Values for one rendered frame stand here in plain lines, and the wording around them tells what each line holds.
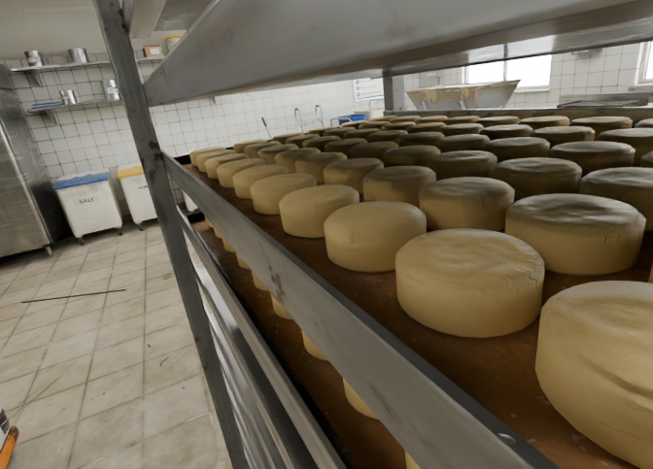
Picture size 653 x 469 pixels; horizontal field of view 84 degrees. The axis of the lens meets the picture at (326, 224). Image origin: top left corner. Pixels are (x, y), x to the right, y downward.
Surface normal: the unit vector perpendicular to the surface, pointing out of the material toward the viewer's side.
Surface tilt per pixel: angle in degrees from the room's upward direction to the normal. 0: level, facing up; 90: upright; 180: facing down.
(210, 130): 90
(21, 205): 90
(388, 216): 0
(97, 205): 91
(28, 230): 90
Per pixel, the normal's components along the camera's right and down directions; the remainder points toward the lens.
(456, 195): -0.12, -0.93
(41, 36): 0.42, 0.27
